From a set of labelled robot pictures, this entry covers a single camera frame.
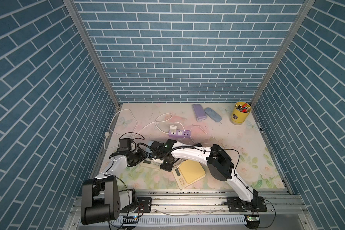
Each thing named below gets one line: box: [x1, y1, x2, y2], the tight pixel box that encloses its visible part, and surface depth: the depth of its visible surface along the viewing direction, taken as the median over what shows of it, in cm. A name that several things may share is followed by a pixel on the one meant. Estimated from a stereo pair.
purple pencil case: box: [192, 103, 207, 123], surface depth 114 cm
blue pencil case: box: [204, 107, 222, 123], surface depth 114 cm
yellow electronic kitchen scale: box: [171, 159, 207, 190], surface depth 82 cm
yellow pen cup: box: [230, 101, 252, 126], surface depth 104 cm
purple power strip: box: [168, 129, 191, 139], surface depth 101 cm
